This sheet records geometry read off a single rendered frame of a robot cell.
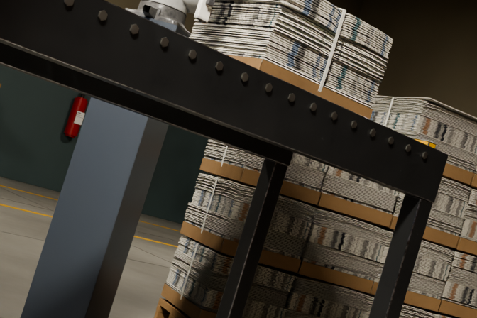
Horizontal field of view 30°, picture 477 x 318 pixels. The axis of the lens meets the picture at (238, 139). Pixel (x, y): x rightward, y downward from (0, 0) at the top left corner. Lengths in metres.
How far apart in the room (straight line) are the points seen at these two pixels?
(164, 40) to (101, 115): 1.23
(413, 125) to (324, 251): 0.54
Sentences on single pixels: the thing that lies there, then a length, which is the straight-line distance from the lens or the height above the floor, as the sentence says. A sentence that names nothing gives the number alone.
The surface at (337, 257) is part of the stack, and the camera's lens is 2.95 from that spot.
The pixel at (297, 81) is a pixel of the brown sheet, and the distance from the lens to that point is 1.93.
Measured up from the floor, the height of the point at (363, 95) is 0.87.
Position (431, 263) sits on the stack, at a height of 0.53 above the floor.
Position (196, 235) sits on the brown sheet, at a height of 0.39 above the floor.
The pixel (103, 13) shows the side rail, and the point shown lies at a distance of 1.45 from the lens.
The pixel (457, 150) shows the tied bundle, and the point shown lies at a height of 0.93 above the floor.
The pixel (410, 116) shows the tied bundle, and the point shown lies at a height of 1.00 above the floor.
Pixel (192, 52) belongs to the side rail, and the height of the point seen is 0.78.
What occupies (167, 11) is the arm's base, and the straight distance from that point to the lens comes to 2.76.
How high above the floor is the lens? 0.56
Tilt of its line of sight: 3 degrees up
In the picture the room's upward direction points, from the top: 17 degrees clockwise
